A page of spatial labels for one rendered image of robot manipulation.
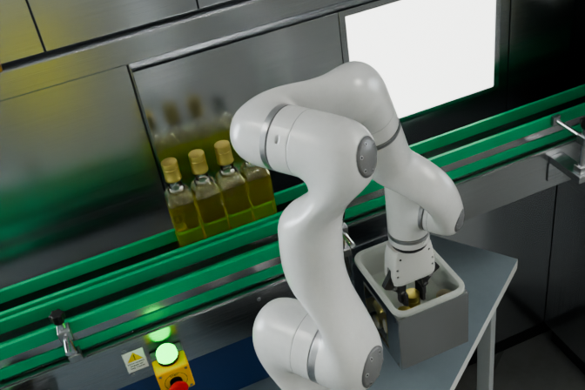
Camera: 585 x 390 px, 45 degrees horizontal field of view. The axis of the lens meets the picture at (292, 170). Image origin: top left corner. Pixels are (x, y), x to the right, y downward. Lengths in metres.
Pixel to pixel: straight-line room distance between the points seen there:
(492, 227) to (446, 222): 0.94
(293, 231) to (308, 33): 0.66
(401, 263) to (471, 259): 0.56
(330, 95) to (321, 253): 0.24
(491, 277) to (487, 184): 0.27
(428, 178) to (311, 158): 0.38
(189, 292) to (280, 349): 0.36
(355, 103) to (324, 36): 0.56
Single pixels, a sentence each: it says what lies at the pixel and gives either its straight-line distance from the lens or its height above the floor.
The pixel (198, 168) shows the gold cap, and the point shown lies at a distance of 1.49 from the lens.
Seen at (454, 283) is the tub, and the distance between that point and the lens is 1.59.
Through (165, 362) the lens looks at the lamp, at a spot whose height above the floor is 1.01.
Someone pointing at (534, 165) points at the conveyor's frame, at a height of 1.02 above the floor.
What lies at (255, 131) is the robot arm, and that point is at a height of 1.59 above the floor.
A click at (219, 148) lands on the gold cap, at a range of 1.49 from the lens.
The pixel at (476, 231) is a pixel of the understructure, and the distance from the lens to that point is 2.25.
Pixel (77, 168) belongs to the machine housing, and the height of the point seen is 1.30.
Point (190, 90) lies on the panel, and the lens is 1.56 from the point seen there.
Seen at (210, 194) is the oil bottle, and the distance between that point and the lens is 1.52.
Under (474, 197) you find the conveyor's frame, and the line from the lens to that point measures 1.83.
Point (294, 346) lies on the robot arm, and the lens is 1.21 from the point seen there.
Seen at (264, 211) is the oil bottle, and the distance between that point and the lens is 1.59.
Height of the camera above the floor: 2.12
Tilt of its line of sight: 35 degrees down
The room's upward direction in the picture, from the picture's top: 9 degrees counter-clockwise
